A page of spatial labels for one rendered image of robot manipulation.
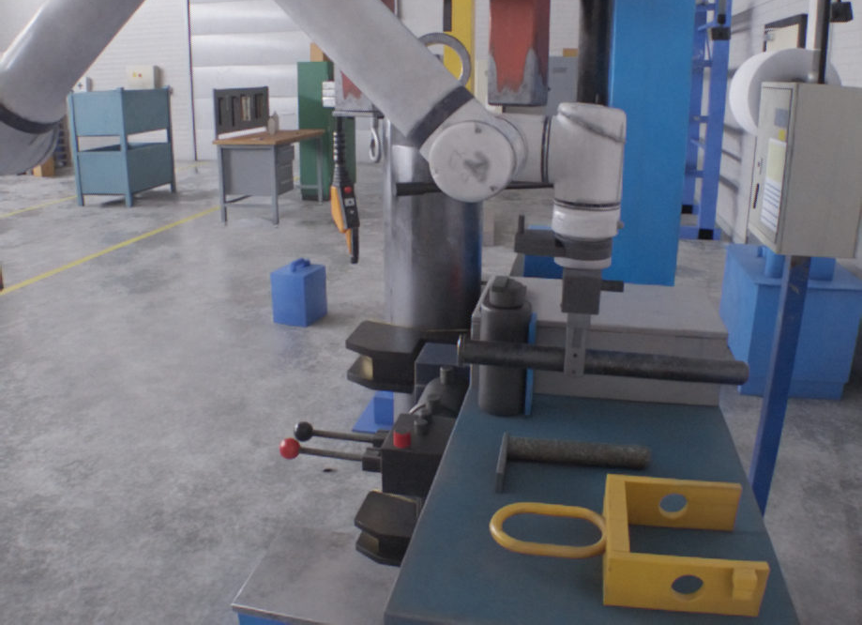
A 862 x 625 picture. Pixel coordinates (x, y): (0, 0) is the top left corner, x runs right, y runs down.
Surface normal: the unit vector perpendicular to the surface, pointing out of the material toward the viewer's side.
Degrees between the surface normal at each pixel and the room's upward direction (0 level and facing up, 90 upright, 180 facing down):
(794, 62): 90
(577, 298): 90
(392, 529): 0
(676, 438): 0
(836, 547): 0
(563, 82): 90
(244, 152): 90
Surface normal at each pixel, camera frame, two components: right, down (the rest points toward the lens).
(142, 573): 0.01, -0.96
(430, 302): -0.09, 0.27
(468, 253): 0.69, 0.21
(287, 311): -0.32, 0.25
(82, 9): 0.11, 0.64
